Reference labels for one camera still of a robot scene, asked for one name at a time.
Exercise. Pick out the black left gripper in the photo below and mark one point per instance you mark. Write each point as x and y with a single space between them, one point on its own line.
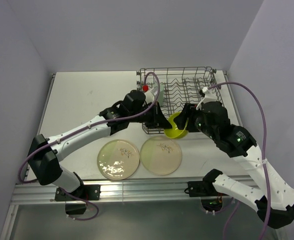
158 119

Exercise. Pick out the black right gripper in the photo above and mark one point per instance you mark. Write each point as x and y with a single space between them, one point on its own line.
187 111

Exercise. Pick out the lime green bowl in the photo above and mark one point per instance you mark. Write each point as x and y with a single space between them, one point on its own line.
174 132

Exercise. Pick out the pale green plastic cup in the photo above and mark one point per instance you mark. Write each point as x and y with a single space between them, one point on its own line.
161 94

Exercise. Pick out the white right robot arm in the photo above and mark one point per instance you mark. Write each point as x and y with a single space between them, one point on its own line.
271 189

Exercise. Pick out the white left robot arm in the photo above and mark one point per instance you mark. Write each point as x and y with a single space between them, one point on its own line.
45 154

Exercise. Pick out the cream plate with branch, right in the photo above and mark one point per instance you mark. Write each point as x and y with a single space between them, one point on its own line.
160 155

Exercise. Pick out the cream plate with branch, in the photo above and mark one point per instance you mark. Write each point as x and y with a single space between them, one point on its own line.
118 159
160 155

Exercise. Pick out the cream plate with branch, left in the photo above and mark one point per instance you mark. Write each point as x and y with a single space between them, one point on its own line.
118 159

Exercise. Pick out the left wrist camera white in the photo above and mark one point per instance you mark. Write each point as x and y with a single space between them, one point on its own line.
150 93

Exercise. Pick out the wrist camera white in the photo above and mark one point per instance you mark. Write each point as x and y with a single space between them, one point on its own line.
209 96
150 93

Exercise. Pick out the grey wire dish rack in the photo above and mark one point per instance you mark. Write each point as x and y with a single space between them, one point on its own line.
182 86

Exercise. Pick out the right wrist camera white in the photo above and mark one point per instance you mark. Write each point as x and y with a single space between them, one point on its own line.
209 96

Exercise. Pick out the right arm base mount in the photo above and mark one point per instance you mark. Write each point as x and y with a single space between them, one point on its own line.
211 200

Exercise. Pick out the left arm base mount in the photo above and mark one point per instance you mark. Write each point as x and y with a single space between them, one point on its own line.
79 201

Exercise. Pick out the aluminium rail frame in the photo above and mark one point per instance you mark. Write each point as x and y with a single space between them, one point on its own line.
134 190

